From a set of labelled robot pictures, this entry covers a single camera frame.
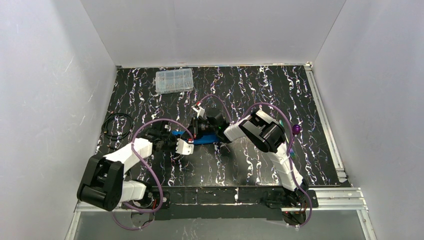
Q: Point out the right aluminium rail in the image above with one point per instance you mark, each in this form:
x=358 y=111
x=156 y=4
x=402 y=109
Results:
x=334 y=151

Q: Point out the blue cloth napkin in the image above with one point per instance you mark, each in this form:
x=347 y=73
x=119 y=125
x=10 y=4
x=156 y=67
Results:
x=208 y=138

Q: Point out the black coiled cable yellow plug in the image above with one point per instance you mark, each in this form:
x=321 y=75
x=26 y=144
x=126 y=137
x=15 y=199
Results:
x=117 y=126

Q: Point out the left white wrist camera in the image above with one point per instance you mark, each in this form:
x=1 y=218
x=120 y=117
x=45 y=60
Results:
x=184 y=148

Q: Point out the iridescent purple spoon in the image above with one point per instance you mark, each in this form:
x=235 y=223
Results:
x=295 y=130

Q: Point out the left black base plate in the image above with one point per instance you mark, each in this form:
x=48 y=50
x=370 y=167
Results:
x=151 y=200

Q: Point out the clear plastic compartment box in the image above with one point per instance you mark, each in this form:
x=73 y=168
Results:
x=174 y=81

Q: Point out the front aluminium rail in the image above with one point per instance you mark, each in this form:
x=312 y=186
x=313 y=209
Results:
x=329 y=198

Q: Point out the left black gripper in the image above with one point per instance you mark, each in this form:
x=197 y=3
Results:
x=171 y=142

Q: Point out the aluminium rail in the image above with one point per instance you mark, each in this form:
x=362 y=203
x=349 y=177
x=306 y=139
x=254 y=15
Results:
x=329 y=198
x=334 y=151

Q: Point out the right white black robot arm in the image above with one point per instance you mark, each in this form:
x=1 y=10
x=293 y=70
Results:
x=266 y=134

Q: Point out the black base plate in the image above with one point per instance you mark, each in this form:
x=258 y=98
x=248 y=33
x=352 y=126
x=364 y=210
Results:
x=151 y=200
x=282 y=198

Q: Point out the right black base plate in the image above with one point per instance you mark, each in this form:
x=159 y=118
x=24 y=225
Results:
x=282 y=198

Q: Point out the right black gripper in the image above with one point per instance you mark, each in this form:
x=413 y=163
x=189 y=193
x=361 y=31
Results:
x=197 y=124

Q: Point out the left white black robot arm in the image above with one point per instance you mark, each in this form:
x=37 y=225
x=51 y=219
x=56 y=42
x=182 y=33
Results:
x=103 y=183

